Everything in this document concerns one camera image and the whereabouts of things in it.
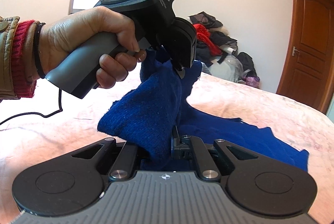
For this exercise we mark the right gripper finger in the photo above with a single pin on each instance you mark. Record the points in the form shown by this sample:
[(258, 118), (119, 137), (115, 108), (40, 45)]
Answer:
[(180, 145)]

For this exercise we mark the blue knit garment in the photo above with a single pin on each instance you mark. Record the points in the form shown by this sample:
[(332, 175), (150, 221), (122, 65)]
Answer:
[(146, 116)]

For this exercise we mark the left forearm tan sleeve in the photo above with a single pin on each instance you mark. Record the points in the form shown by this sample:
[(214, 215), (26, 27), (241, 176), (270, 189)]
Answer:
[(19, 48)]

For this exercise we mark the pile of dark clothes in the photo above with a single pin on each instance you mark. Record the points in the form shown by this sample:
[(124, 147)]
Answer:
[(231, 65)]

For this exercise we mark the person's left hand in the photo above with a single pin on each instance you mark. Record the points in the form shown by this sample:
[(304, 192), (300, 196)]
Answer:
[(56, 41)]

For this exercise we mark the red garment on pile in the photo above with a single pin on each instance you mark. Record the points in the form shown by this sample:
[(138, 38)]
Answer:
[(204, 42)]

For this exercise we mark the pink bed blanket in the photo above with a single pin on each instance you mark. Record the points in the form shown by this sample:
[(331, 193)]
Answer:
[(52, 123)]

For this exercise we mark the brown wooden door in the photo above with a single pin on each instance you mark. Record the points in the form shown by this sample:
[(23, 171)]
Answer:
[(307, 76)]

